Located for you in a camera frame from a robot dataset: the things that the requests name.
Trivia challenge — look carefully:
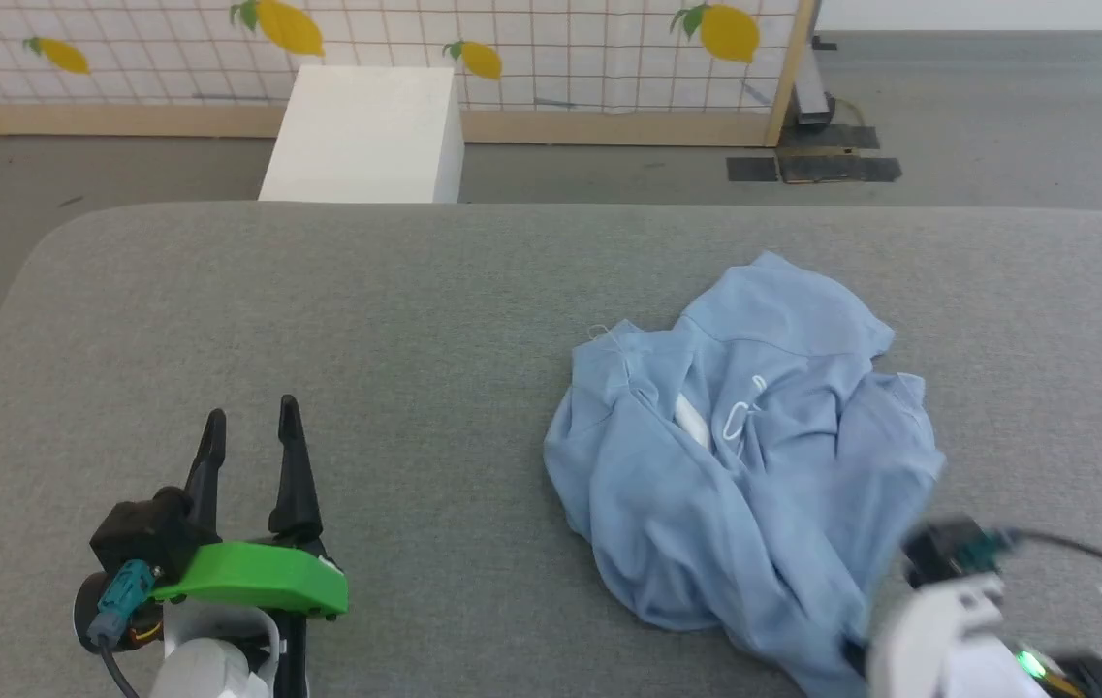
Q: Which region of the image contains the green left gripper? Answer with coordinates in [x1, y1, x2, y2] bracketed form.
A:
[151, 394, 351, 621]

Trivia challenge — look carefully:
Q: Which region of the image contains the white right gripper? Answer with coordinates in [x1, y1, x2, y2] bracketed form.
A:
[865, 570, 1009, 698]

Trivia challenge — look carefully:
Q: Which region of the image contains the light blue garment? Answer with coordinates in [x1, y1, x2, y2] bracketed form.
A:
[543, 250, 947, 698]

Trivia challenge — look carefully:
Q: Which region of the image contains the white rectangular box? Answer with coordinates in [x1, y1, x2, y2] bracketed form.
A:
[258, 64, 466, 205]

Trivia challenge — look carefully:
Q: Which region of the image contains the long black floor mat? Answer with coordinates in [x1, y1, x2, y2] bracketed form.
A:
[779, 154, 903, 185]

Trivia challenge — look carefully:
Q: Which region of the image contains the metal partition support foot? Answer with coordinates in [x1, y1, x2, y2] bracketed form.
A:
[791, 33, 843, 129]

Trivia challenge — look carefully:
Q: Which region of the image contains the thin black cable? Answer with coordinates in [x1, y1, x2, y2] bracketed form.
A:
[1004, 528, 1102, 571]

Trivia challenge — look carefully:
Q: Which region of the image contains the black cable with teal plug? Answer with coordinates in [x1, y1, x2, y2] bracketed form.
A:
[87, 559, 157, 698]

